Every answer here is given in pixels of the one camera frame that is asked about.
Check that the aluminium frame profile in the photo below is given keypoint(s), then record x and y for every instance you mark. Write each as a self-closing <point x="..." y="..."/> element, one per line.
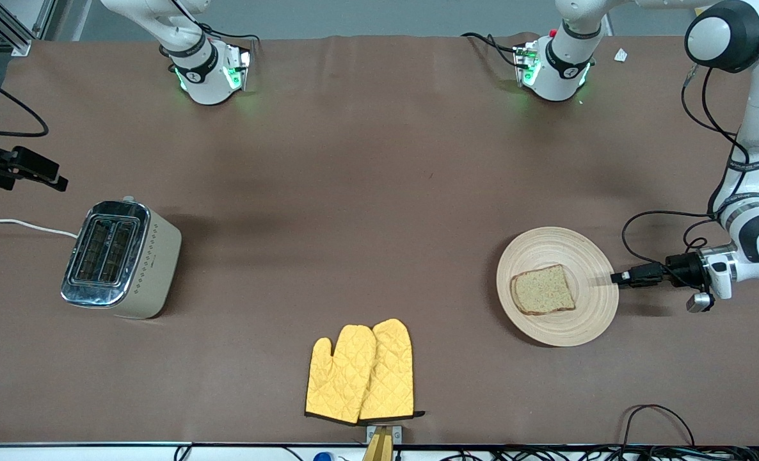
<point x="8" y="29"/>

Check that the small blue object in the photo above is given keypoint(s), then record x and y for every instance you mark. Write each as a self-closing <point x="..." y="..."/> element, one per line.
<point x="322" y="456"/>

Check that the small white paper scrap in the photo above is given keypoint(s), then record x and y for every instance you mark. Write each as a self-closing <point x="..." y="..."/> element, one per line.
<point x="621" y="55"/>

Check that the round wooden plate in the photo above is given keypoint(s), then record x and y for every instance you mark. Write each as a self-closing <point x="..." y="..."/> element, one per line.
<point x="584" y="256"/>

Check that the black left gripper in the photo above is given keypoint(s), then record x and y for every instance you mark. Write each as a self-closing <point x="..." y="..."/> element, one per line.
<point x="679" y="267"/>

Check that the yellow quilted oven mitt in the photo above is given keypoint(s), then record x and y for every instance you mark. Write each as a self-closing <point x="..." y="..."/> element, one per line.
<point x="392" y="371"/>
<point x="338" y="378"/>

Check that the beige chrome two-slot toaster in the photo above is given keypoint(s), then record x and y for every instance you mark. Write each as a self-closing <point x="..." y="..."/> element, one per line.
<point x="120" y="259"/>

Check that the brown bread slice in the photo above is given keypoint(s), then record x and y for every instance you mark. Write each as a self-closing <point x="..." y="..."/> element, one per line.
<point x="543" y="291"/>

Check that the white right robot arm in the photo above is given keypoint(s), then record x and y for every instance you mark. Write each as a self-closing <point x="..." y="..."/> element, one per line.
<point x="203" y="70"/>

